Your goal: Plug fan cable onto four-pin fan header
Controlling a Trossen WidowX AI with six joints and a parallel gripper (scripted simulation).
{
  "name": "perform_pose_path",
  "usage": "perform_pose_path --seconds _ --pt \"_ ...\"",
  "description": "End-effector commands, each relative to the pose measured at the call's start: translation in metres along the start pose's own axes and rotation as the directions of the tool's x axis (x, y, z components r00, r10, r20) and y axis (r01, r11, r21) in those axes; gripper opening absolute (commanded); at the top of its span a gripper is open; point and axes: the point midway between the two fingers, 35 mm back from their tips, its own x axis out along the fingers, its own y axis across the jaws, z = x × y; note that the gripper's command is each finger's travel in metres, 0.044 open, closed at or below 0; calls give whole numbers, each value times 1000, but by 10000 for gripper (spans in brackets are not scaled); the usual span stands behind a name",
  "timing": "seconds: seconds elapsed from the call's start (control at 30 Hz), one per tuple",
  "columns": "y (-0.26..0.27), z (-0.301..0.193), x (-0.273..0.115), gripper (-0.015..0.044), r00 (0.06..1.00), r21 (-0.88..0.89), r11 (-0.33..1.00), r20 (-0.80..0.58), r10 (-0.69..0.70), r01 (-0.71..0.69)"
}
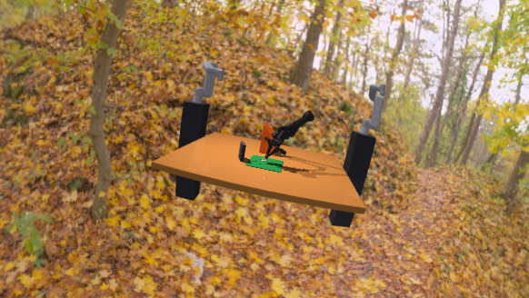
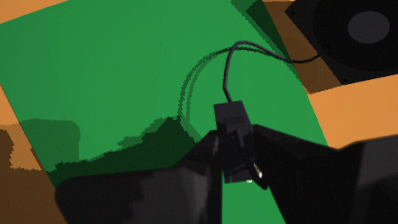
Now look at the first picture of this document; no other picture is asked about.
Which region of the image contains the green circuit board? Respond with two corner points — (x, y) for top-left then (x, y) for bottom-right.
(245, 154), (284, 173)

